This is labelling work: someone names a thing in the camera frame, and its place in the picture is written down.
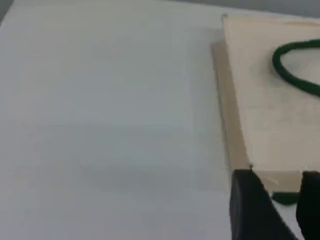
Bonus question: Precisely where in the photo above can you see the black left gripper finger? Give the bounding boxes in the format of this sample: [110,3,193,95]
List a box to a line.
[295,171,320,240]
[229,169,300,240]

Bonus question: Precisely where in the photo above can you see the white cloth bag green handles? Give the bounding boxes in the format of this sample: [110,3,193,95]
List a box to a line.
[211,13,320,206]

